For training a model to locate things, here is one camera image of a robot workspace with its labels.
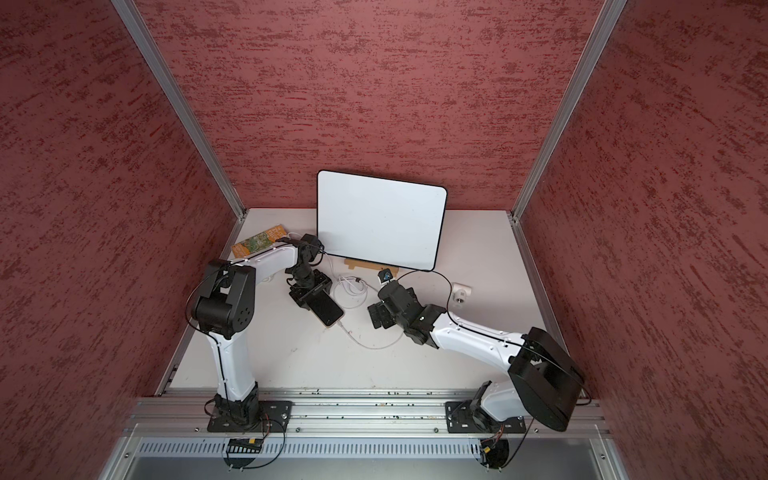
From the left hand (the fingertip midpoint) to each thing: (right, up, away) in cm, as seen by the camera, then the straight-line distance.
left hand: (321, 301), depth 94 cm
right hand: (+22, +1, -9) cm, 23 cm away
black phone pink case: (+1, -2, +1) cm, 3 cm away
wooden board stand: (+9, +12, +6) cm, 16 cm away
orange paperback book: (-27, +20, +14) cm, 36 cm away
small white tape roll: (+45, +3, 0) cm, 45 cm away
